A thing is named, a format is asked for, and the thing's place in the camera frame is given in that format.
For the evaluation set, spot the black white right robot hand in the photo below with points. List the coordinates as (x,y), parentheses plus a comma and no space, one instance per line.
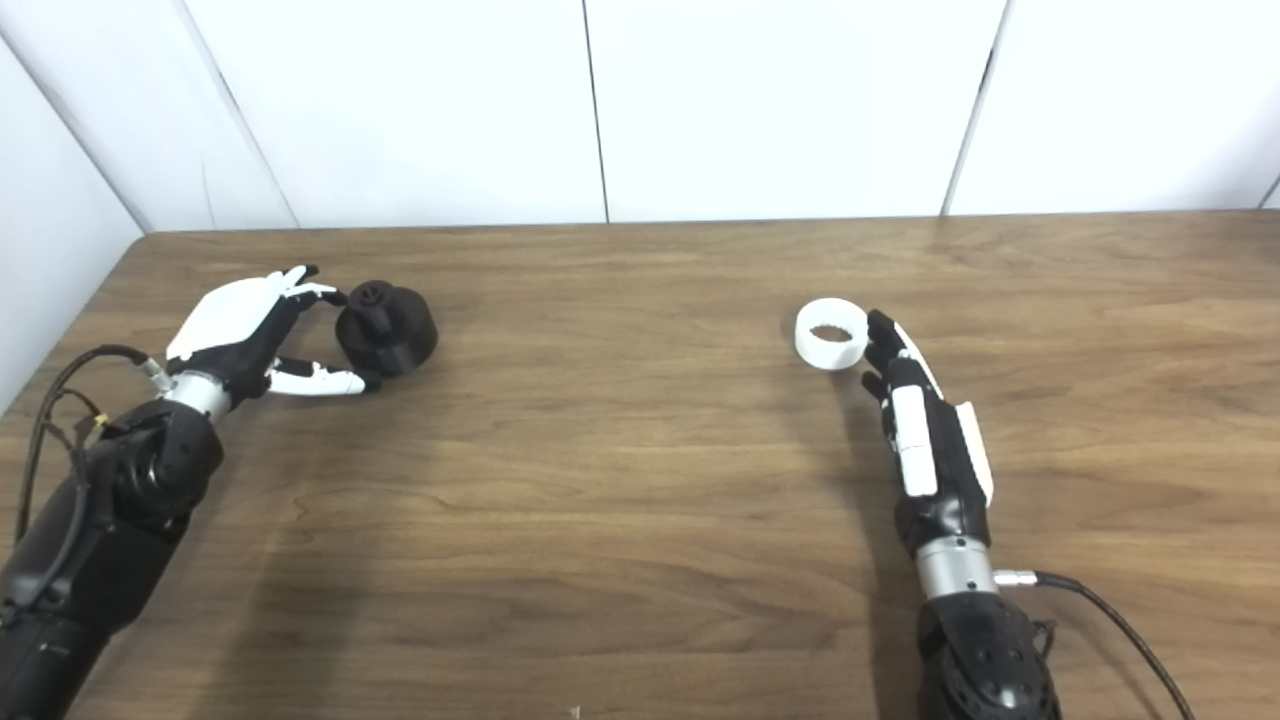
(915,440)

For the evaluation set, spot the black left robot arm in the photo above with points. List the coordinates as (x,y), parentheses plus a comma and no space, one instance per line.
(100,540)

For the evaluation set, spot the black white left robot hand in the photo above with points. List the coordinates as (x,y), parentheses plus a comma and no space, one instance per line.
(235,315)

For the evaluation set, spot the round black plastic part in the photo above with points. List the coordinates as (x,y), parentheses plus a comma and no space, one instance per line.
(400,335)

